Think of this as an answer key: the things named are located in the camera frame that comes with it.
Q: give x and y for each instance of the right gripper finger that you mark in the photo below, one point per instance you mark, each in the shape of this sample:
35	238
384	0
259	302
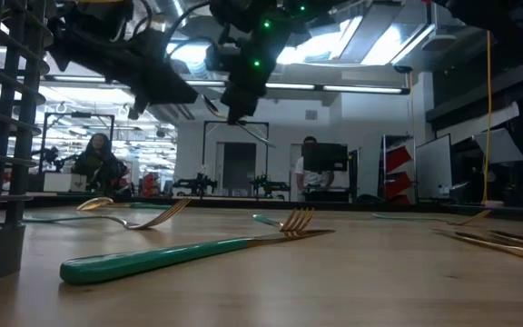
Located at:
241	109

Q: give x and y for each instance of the ceiling light strip rail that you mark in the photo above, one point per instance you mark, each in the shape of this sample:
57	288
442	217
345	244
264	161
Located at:
289	86

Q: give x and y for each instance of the whiteboard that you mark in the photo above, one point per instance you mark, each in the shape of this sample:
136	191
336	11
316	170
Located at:
434	168

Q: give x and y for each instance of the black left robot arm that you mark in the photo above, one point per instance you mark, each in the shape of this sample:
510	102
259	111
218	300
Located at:
98	18

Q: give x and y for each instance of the black monitor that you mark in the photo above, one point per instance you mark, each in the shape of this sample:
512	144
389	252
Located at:
325	156

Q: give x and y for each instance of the red storage bins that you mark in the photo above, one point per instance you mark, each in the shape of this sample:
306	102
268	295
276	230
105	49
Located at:
150	184

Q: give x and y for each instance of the person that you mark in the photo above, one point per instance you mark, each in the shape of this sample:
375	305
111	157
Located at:
98	163
311	177

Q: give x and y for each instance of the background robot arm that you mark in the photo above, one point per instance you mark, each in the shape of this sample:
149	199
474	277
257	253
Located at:
195	184
268	185

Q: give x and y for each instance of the black gantry frame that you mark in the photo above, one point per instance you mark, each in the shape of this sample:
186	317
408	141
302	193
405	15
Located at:
204	150

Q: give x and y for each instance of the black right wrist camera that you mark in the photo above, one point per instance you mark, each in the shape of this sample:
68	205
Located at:
223	56

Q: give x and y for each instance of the white box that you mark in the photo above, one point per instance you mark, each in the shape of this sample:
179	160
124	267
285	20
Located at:
64	181

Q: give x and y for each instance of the red and white rack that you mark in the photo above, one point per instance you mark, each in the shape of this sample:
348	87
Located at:
397	172

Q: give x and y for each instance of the black aluminium table frame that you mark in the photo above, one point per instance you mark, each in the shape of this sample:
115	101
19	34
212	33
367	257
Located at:
379	205

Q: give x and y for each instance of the grey angled panel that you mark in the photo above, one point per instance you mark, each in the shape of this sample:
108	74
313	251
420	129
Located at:
500	145

